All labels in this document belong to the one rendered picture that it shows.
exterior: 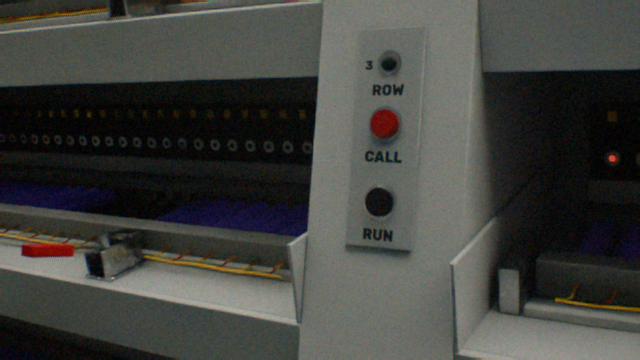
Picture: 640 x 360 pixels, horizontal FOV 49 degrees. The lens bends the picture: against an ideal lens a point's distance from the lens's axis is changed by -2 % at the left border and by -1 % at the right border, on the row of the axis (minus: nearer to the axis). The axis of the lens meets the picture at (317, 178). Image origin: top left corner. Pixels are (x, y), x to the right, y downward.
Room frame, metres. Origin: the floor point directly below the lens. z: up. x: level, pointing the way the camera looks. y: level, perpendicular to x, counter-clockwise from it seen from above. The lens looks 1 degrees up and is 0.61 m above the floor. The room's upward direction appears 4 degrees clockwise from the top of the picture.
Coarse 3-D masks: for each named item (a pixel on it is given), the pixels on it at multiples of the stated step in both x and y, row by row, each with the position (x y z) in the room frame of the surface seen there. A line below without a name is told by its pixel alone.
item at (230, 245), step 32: (0, 224) 0.64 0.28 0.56; (32, 224) 0.62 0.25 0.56; (64, 224) 0.60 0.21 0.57; (96, 224) 0.57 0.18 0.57; (128, 224) 0.56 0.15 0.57; (160, 224) 0.55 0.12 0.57; (192, 224) 0.54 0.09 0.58; (192, 256) 0.53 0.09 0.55; (224, 256) 0.51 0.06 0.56; (256, 256) 0.49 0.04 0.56
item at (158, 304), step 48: (0, 240) 0.63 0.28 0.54; (0, 288) 0.57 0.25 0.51; (48, 288) 0.54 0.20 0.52; (96, 288) 0.51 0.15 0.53; (144, 288) 0.49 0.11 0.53; (192, 288) 0.48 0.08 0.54; (240, 288) 0.48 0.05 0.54; (288, 288) 0.47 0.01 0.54; (96, 336) 0.52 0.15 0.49; (144, 336) 0.49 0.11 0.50; (192, 336) 0.47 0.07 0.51; (240, 336) 0.45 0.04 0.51; (288, 336) 0.42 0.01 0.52
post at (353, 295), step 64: (384, 0) 0.40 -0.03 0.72; (448, 0) 0.38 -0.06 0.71; (320, 64) 0.42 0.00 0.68; (448, 64) 0.38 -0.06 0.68; (320, 128) 0.41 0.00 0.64; (448, 128) 0.37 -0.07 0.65; (512, 128) 0.44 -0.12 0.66; (320, 192) 0.41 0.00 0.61; (448, 192) 0.37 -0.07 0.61; (512, 192) 0.45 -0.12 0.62; (320, 256) 0.41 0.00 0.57; (384, 256) 0.39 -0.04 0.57; (448, 256) 0.37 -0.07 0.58; (320, 320) 0.41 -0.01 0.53; (384, 320) 0.39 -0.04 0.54; (448, 320) 0.37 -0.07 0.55
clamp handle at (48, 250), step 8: (104, 240) 0.52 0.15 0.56; (24, 248) 0.46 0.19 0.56; (32, 248) 0.46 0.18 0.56; (40, 248) 0.46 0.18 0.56; (48, 248) 0.47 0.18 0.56; (56, 248) 0.48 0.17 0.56; (64, 248) 0.48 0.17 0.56; (72, 248) 0.49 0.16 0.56; (80, 248) 0.50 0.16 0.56; (88, 248) 0.50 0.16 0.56; (96, 248) 0.51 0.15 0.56; (104, 248) 0.51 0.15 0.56; (24, 256) 0.46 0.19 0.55; (32, 256) 0.46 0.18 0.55; (40, 256) 0.46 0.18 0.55; (48, 256) 0.47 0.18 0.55; (56, 256) 0.48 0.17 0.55; (64, 256) 0.48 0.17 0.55; (72, 256) 0.49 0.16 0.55
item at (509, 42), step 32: (480, 0) 0.37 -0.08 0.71; (512, 0) 0.36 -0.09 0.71; (544, 0) 0.35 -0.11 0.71; (576, 0) 0.35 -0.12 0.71; (608, 0) 0.34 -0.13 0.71; (480, 32) 0.38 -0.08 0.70; (512, 32) 0.37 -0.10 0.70; (544, 32) 0.36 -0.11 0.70; (576, 32) 0.35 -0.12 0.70; (608, 32) 0.34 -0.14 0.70; (512, 64) 0.37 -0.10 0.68; (544, 64) 0.36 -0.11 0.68; (576, 64) 0.35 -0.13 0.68; (608, 64) 0.35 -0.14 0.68
